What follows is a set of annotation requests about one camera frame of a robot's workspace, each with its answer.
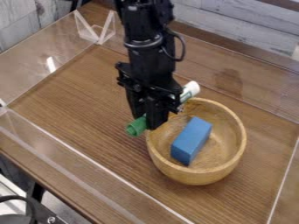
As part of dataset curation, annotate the green dry erase marker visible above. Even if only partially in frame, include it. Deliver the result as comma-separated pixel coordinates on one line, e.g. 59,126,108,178
126,80,202,137

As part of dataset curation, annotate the blue rectangular block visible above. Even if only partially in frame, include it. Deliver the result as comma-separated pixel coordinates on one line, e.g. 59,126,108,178
171,117,212,165

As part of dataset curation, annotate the brown wooden bowl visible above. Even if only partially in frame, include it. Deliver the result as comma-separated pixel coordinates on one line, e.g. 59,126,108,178
146,98,249,186

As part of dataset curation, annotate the black cable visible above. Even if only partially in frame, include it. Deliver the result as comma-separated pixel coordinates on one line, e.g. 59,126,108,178
0,195,40,224

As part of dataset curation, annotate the black metal table frame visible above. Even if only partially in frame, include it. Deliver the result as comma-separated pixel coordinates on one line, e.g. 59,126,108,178
0,156,68,224

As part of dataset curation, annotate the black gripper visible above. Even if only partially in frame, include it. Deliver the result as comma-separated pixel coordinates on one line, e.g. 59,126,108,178
116,35,183,130

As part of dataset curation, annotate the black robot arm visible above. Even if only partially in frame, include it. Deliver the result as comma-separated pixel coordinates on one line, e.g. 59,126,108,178
115,0,186,130

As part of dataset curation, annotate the clear acrylic enclosure wall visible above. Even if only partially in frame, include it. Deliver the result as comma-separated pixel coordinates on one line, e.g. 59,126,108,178
0,7,299,224

